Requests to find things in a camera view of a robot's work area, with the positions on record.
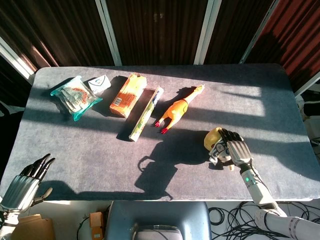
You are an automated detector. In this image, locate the orange rubber chicken toy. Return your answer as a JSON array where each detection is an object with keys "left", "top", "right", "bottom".
[{"left": 151, "top": 84, "right": 206, "bottom": 135}]

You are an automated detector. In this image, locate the blue-grey robot torso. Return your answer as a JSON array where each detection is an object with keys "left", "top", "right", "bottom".
[{"left": 104, "top": 200, "right": 213, "bottom": 240}]

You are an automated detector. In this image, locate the dark brown curtain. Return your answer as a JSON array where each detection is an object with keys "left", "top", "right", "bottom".
[
  {"left": 106, "top": 0, "right": 209, "bottom": 66},
  {"left": 203, "top": 0, "right": 274, "bottom": 65},
  {"left": 0, "top": 0, "right": 115, "bottom": 76}
]

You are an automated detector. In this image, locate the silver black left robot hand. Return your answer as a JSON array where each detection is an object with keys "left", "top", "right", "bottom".
[{"left": 0, "top": 153, "right": 56, "bottom": 215}]

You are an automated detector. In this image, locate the white frame post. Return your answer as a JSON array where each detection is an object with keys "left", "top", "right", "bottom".
[
  {"left": 94, "top": 0, "right": 123, "bottom": 67},
  {"left": 294, "top": 76, "right": 320, "bottom": 98},
  {"left": 193, "top": 0, "right": 216, "bottom": 65},
  {"left": 239, "top": 0, "right": 280, "bottom": 65},
  {"left": 0, "top": 36, "right": 36, "bottom": 85}
]

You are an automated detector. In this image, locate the brown cardboard box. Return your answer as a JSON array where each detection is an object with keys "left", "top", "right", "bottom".
[{"left": 13, "top": 213, "right": 56, "bottom": 240}]

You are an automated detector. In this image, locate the black cable tangle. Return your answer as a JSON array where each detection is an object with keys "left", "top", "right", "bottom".
[{"left": 207, "top": 200, "right": 320, "bottom": 240}]

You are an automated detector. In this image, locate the orange carton box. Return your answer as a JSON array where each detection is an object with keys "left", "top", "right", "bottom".
[{"left": 109, "top": 72, "right": 148, "bottom": 119}]

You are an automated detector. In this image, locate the small orange box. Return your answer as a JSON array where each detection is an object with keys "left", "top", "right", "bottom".
[{"left": 89, "top": 211, "right": 105, "bottom": 240}]

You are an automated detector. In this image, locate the reddish brown curtain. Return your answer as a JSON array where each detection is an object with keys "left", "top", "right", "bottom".
[{"left": 246, "top": 0, "right": 320, "bottom": 93}]

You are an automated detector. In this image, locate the blue felt table cloth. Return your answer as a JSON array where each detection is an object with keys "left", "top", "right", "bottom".
[{"left": 0, "top": 65, "right": 320, "bottom": 202}]

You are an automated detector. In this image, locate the yellow round toy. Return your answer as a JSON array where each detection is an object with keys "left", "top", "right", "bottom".
[{"left": 203, "top": 126, "right": 237, "bottom": 172}]

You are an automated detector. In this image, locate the long green white box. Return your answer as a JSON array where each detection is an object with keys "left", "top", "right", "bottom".
[{"left": 128, "top": 85, "right": 165, "bottom": 143}]

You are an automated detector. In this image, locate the white tissue pack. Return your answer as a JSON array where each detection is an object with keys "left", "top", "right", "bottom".
[{"left": 87, "top": 74, "right": 112, "bottom": 95}]

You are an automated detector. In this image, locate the teal-edged snack bag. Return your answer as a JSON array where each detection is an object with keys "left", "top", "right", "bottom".
[{"left": 50, "top": 75, "right": 104, "bottom": 122}]

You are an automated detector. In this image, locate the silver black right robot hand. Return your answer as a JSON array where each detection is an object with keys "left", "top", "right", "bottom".
[{"left": 219, "top": 127, "right": 254, "bottom": 168}]

